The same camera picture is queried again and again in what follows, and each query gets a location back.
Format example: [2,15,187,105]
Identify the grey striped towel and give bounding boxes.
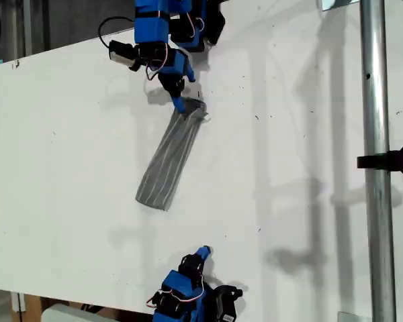
[135,97,211,213]

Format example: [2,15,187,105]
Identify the wooden table leg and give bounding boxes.
[10,291,43,315]

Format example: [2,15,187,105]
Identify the black clamp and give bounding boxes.
[357,142,403,178]

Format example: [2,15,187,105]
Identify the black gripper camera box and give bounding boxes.
[107,40,139,72]
[214,284,244,322]

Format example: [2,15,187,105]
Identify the black camera cable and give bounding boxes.
[97,16,137,50]

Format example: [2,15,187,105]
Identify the steel post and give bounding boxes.
[359,0,398,322]

